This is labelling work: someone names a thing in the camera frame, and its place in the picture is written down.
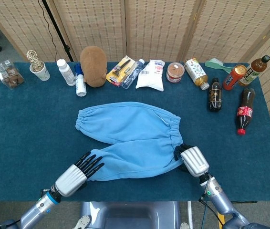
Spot black coffee bottle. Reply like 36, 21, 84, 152
208, 77, 223, 113

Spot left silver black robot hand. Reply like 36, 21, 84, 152
54, 151, 105, 198

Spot pale green brush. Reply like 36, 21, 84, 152
205, 58, 232, 74

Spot razor in yellow blister pack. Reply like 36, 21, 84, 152
105, 55, 136, 87

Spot black hanging cable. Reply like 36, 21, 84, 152
37, 0, 62, 62

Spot brown plush toy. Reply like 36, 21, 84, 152
80, 46, 107, 88

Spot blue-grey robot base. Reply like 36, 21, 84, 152
74, 201, 190, 229

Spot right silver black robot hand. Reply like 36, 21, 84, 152
174, 143, 210, 177

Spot tall white plastic bottle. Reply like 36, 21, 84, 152
56, 59, 76, 86

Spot orange soda can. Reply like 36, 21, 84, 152
222, 64, 247, 91

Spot white vertical pole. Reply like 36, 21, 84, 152
187, 201, 193, 225

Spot dark blue table carpet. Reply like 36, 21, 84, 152
0, 62, 270, 202

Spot white powder pouch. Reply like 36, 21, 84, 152
135, 59, 166, 92

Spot round jar red label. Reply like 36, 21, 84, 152
166, 62, 186, 84

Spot clear plastic snack box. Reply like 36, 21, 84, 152
0, 60, 25, 90

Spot light blue fleece pants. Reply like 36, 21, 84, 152
75, 101, 185, 182

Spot black tripod stand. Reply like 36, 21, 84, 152
41, 0, 77, 63

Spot yellow tea bottle white label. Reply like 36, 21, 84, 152
184, 58, 210, 91

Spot green tea bottle dark cap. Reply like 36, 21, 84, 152
239, 55, 270, 87

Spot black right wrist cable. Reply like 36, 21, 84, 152
198, 194, 224, 227

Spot white paper cup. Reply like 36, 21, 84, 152
29, 63, 51, 82

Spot white tube blue cap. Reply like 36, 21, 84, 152
74, 63, 87, 97

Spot cola bottle red label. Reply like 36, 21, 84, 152
235, 87, 255, 136

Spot clear water bottle blue label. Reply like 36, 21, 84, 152
120, 59, 145, 90

